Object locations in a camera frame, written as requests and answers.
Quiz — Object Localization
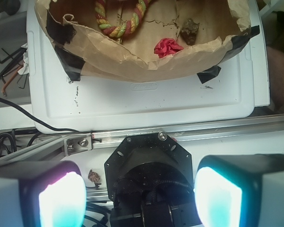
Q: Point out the white plastic tray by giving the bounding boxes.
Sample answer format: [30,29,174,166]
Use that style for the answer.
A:
[27,0,270,131]

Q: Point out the aluminium extrusion rail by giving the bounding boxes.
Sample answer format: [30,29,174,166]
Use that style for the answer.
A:
[0,114,284,161]

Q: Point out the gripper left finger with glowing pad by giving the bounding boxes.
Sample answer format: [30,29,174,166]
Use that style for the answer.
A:
[0,161,87,227]

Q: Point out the black power cable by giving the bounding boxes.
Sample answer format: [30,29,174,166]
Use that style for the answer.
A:
[0,94,79,133]

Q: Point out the brown paper bag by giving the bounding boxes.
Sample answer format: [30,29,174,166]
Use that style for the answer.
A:
[34,0,259,82]

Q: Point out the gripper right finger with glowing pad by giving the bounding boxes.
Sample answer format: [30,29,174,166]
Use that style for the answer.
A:
[194,154,284,227]

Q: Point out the red paper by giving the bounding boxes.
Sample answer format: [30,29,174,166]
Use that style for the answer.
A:
[154,38,184,58]

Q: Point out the multicolour twisted rope toy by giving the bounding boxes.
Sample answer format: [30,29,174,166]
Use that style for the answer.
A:
[95,0,151,38]

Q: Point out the orange hex key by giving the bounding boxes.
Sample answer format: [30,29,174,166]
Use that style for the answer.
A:
[1,65,23,97]

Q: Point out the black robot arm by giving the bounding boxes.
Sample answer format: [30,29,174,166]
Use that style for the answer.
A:
[0,134,284,227]

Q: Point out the dark brown rock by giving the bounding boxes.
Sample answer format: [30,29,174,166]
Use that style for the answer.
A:
[180,18,200,45]

